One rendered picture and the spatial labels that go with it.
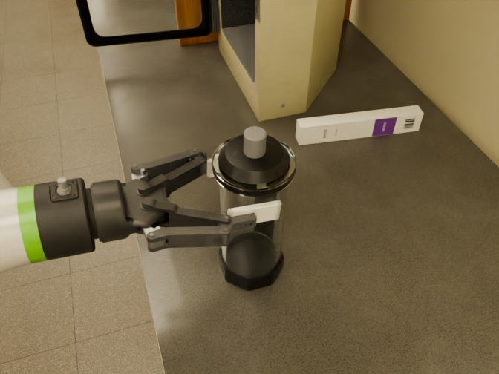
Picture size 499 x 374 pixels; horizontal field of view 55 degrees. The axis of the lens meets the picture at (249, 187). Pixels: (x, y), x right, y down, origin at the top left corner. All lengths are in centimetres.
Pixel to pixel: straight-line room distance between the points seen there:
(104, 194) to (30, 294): 147
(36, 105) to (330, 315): 245
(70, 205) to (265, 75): 54
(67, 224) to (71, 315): 137
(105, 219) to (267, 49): 51
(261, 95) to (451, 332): 56
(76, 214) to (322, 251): 41
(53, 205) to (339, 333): 43
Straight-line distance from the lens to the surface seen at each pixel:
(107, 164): 243
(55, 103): 293
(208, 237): 57
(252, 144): 58
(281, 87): 101
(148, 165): 65
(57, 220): 57
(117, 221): 58
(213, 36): 134
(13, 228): 58
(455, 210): 93
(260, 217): 61
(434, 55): 121
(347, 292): 77
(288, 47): 97
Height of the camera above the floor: 158
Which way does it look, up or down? 45 degrees down
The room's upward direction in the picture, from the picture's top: straight up
